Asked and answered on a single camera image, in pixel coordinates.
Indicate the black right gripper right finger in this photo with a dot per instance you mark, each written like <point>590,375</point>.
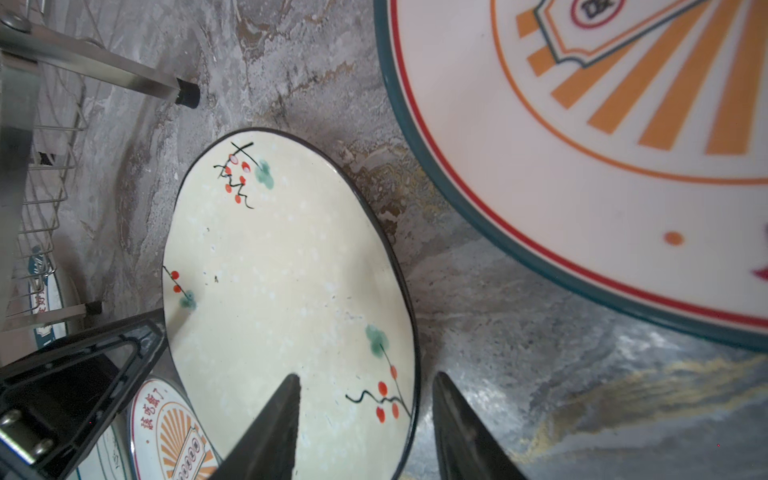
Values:
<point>465,448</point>

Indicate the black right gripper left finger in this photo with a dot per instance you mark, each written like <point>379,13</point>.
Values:
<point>267,450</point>

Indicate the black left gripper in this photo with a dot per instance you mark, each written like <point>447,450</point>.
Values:
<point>58,401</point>

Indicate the cream plate with berry sprigs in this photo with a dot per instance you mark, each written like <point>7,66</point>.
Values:
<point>275,265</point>

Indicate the stainless steel dish rack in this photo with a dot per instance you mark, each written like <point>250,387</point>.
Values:
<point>43,96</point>

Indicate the white plate with flower outline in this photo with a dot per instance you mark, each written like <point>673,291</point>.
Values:
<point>109,458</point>

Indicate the orange sunburst plate centre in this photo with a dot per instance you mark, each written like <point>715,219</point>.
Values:
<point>166,439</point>

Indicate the orange sunburst plate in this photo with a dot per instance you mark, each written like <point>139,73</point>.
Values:
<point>166,439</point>
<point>618,148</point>

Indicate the dark-rim lettered white plate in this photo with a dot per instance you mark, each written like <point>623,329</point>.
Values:
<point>45,295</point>

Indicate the orange sunburst plate right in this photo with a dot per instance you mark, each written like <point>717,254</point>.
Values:
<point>618,148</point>

